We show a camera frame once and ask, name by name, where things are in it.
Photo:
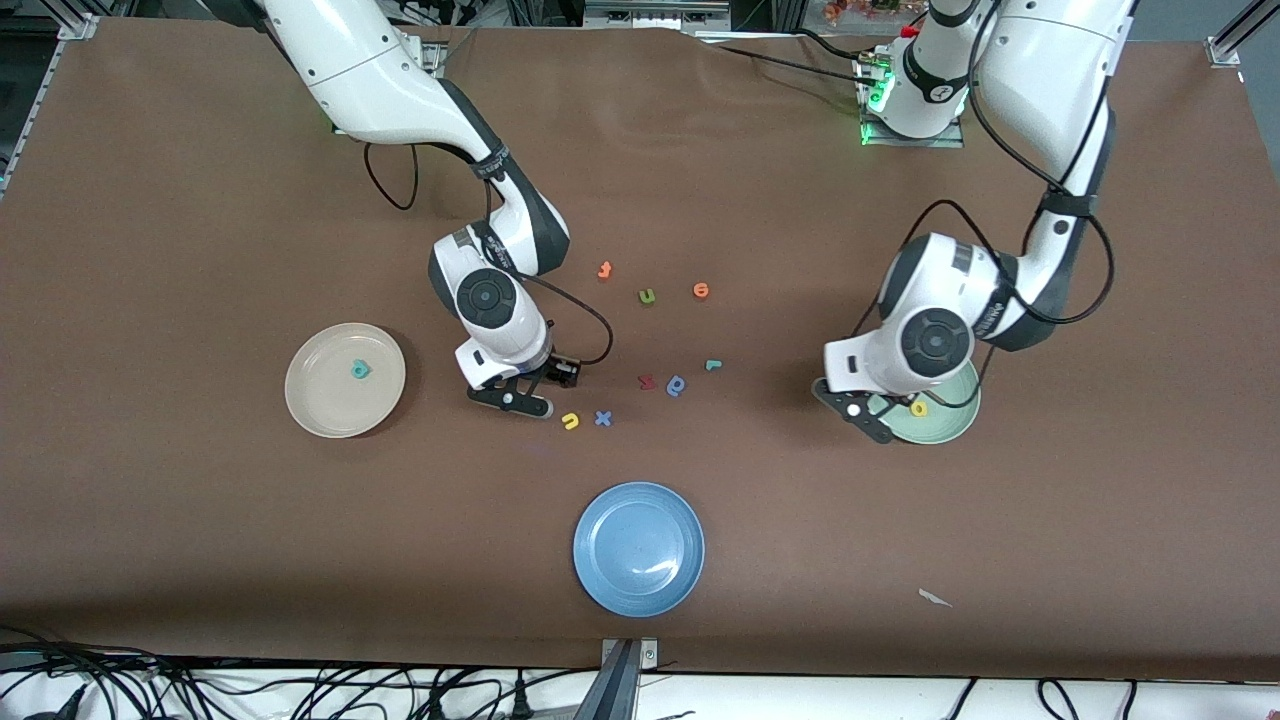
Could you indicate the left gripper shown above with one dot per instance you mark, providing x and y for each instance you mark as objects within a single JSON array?
[{"x": 901, "y": 399}]

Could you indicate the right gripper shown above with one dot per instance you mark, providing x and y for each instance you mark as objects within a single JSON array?
[{"x": 549, "y": 366}]

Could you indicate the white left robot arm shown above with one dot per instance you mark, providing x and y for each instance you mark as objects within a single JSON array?
[{"x": 1050, "y": 70}]

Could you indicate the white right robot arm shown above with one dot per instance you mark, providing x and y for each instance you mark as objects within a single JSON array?
[{"x": 350, "y": 70}]

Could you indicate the green plate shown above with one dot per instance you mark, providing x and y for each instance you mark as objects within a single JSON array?
[{"x": 950, "y": 420}]

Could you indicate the blue letter p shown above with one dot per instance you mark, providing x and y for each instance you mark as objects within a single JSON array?
[{"x": 676, "y": 385}]

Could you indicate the blue plate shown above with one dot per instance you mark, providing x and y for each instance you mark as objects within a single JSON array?
[{"x": 638, "y": 549}]

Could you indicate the beige plate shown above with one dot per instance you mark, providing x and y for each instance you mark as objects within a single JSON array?
[{"x": 345, "y": 380}]

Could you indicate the white paper scrap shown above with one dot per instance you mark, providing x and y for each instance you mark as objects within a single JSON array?
[{"x": 935, "y": 598}]

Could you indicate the orange flowers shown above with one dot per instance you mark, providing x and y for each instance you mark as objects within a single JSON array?
[{"x": 860, "y": 8}]

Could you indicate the aluminium corner profile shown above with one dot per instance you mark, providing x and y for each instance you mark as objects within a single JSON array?
[
  {"x": 1235, "y": 35},
  {"x": 78, "y": 27}
]

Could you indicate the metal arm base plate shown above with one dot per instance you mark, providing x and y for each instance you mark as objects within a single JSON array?
[
  {"x": 432, "y": 55},
  {"x": 950, "y": 138}
]

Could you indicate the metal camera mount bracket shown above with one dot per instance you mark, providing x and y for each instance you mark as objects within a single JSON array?
[{"x": 622, "y": 680}]

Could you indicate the aluminium frame profile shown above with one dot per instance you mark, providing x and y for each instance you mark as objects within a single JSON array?
[{"x": 655, "y": 12}]

